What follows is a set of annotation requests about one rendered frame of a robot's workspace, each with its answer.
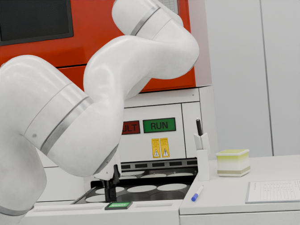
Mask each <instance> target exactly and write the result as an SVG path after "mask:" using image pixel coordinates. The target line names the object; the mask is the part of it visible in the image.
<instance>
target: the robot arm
mask: <svg viewBox="0 0 300 225"><path fill-rule="evenodd" d="M112 18H113V21H114V23H115V24H116V26H117V27H118V29H119V30H120V31H121V32H122V33H123V34H124V35H125V36H119V37H117V38H115V39H113V40H111V41H110V42H108V43H107V44H106V45H104V46H103V47H102V48H100V49H99V50H98V51H97V52H96V53H95V54H94V55H93V56H92V57H91V58H90V60H89V61H88V63H87V65H86V68H85V71H84V75H83V87H84V92H83V91H82V90H81V89H80V88H79V87H77V86H76V85H75V84H74V83H73V82H72V81H70V80H69V79H68V78H67V77H66V76H65V75H64V74H63V73H61V72H60V71H59V70H58V69H57V68H55V67H54V66H53V65H51V64H50V63H48V62H47V61H46V60H44V59H42V58H40V57H38V56H34V55H21V56H17V57H14V58H12V59H10V60H8V61H7V62H6V63H3V64H2V65H1V67H0V225H17V224H18V223H19V222H20V221H21V220H22V218H23V217H24V216H25V215H26V214H27V212H28V211H29V210H30V209H31V208H32V207H33V205H34V204H35V203H36V202H37V200H38V199H39V198H40V196H41V195H42V193H43V192H44V190H45V188H46V183H47V178H46V173H45V170H44V167H43V164H42V162H41V160H40V157H39V155H38V152H37V149H36V147H37V148H38V149H39V150H40V151H41V152H42V153H43V154H44V155H45V156H47V157H48V158H49V159H50V160H51V161H52V162H54V163H55V164H56V165H57V166H58V167H60V168H61V169H63V170H64V171H65V172H67V173H69V174H71V175H74V176H78V177H89V176H92V175H94V176H95V177H96V178H98V179H100V181H102V183H103V188H104V193H105V201H107V202H111V201H115V200H117V195H116V184H117V183H119V182H120V181H119V178H120V177H121V162H120V156H119V152H118V145H119V142H120V139H121V134H122V129H123V119H124V101H125V100H128V99H130V98H133V97H134V96H136V95H137V94H138V93H139V92H140V91H141V90H142V89H143V88H144V87H145V85H146V84H147V83H148V82H149V81H150V79H151V78H156V79H174V78H178V77H180V76H182V75H184V74H186V73H187V72H189V71H190V70H191V69H192V68H193V66H194V65H195V64H196V62H197V60H198V58H199V46H198V43H197V41H196V39H195V38H194V37H193V36H192V35H191V34H190V33H189V32H188V31H187V30H186V29H185V28H184V27H183V22H182V19H181V18H180V16H178V15H177V14H176V13H174V12H173V11H171V10H170V9H169V8H167V7H166V6H165V5H163V4H162V3H160V2H159V1H158V0H116V1H115V2H114V4H113V7H112Z"/></svg>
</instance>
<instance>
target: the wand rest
mask: <svg viewBox="0 0 300 225"><path fill-rule="evenodd" d="M194 139H195V144H196V152H197V162H198V172H199V181H208V180H210V172H209V162H208V157H209V155H210V154H211V152H210V146H209V140H208V133H207V132H206V133H204V134H203V135H202V136H199V135H197V134H196V133H194Z"/></svg>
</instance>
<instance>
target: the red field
mask: <svg viewBox="0 0 300 225"><path fill-rule="evenodd" d="M125 133H139V126H138V121H137V122H126V123H123V129H122V134H125Z"/></svg>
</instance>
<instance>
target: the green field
mask: <svg viewBox="0 0 300 225"><path fill-rule="evenodd" d="M144 130H145V132H154V131H165V130H175V123H174V119H163V120H152V121H144Z"/></svg>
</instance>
